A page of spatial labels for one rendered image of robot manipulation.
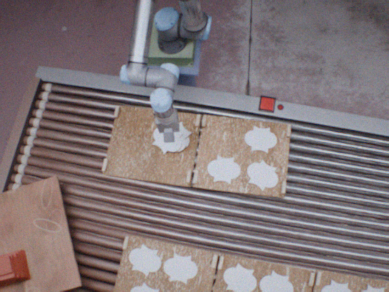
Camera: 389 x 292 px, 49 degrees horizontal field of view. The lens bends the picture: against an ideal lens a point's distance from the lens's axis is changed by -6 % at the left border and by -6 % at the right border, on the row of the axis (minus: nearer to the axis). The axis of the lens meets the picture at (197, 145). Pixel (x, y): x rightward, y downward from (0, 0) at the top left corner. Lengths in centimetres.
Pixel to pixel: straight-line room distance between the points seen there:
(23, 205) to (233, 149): 98
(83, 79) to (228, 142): 81
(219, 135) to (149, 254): 62
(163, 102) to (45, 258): 86
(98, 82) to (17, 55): 157
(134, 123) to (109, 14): 170
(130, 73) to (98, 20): 201
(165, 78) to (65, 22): 221
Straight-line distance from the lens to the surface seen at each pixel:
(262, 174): 201
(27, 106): 235
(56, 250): 199
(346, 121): 220
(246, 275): 194
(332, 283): 198
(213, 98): 218
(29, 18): 395
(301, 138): 212
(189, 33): 207
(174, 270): 195
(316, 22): 359
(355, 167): 213
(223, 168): 202
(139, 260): 198
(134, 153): 210
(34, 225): 204
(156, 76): 168
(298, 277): 197
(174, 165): 205
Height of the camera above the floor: 288
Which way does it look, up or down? 70 degrees down
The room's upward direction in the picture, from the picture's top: 11 degrees counter-clockwise
